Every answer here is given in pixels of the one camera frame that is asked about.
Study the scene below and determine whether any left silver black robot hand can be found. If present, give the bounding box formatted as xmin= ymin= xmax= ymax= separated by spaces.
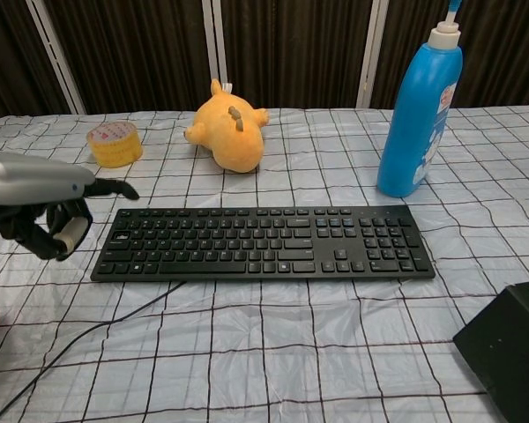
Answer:
xmin=0 ymin=152 xmax=141 ymax=262

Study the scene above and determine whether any white checkered tablecloth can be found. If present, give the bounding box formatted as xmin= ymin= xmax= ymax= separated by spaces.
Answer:
xmin=0 ymin=104 xmax=529 ymax=423

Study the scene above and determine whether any black keyboard cable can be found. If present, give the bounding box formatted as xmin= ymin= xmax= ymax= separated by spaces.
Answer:
xmin=0 ymin=280 xmax=187 ymax=423

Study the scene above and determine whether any black box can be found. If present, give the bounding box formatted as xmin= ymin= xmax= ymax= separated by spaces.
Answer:
xmin=451 ymin=279 xmax=529 ymax=423

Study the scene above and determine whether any blue pump bottle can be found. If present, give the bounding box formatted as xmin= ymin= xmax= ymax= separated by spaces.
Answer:
xmin=376 ymin=0 xmax=465 ymax=198

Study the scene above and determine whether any yellow packing tape roll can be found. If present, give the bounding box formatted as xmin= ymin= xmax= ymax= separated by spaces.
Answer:
xmin=86 ymin=121 xmax=145 ymax=169

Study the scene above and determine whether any white folding screen frame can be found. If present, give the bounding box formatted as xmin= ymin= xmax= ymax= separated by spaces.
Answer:
xmin=25 ymin=0 xmax=529 ymax=115

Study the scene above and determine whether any black computer keyboard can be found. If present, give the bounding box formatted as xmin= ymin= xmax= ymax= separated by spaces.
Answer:
xmin=90 ymin=205 xmax=437 ymax=284

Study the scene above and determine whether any orange plush toy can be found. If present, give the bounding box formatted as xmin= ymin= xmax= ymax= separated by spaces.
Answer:
xmin=183 ymin=78 xmax=271 ymax=174

